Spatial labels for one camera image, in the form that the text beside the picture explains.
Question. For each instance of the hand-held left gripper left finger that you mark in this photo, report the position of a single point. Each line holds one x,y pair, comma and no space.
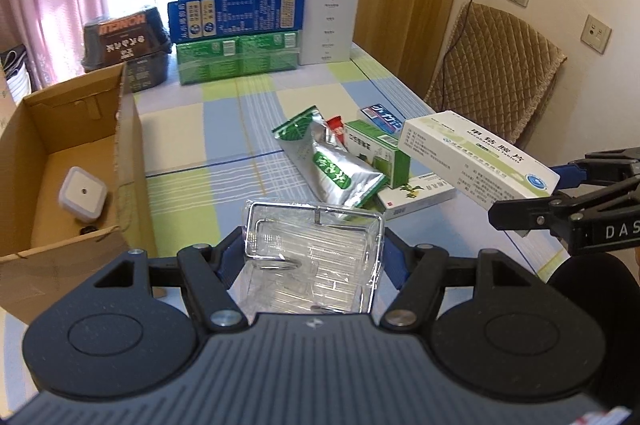
226,261

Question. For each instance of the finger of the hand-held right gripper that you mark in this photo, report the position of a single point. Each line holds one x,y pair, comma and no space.
600,165
540,211

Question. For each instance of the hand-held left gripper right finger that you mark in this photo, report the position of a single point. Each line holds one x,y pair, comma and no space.
391,262

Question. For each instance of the white box with yellow flower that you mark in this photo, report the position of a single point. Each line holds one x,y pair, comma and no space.
415,197

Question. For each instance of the clear plastic tray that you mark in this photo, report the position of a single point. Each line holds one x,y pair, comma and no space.
310,255

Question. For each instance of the white medicine box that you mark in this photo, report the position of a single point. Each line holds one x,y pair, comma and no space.
465,155

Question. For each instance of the silver green foil pouch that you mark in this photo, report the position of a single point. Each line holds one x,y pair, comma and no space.
330,165

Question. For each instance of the small green medicine box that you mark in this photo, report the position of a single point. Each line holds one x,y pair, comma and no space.
375,145

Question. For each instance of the brown cardboard box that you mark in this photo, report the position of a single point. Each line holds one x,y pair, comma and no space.
135,145

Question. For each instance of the checkered desktop tablecloth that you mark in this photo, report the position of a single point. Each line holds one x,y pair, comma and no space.
210,130

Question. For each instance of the black round chair back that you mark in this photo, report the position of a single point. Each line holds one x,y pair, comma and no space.
595,275

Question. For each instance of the chair with brown quilted cover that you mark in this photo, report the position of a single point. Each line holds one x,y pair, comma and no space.
500,65

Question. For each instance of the red candy packet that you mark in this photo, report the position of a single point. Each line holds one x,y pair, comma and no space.
337,129

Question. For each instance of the blue label toothpaste box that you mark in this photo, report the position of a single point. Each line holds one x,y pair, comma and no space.
382,117

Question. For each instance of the white square lidded container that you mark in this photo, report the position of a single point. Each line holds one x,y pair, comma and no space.
82,192

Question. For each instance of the green wrapped box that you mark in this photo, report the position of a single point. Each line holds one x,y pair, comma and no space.
207,62
270,52

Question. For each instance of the black instant noodle bowl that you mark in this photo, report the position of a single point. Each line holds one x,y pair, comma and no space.
125,40

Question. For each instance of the white carton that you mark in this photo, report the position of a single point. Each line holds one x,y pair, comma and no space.
327,25

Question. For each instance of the grey striped bag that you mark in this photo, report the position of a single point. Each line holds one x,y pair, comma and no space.
12,65

